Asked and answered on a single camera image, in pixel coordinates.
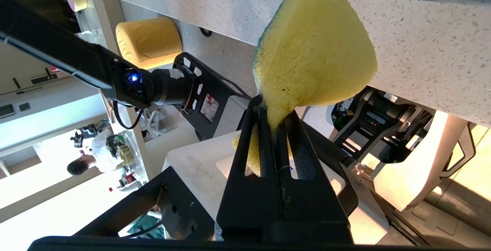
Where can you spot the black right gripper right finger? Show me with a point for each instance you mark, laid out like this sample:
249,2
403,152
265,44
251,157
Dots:
310,205

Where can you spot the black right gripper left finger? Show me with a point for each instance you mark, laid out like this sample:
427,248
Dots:
249,205

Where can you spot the yellow fish-shaped sponge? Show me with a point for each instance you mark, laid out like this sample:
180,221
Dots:
314,51

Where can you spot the white black robot base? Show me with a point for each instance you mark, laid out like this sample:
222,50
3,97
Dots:
414,166

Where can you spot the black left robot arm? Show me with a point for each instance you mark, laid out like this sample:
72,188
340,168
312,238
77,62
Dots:
76,55

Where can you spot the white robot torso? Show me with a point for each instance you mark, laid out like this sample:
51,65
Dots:
199,166

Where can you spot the teal cloth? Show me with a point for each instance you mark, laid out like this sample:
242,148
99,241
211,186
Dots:
145,224

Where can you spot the small red white bottle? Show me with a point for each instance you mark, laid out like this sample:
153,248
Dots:
126,180

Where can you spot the person in white shirt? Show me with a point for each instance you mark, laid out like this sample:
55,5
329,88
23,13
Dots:
103,155

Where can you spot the yellow round stool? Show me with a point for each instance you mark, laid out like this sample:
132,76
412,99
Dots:
149,42

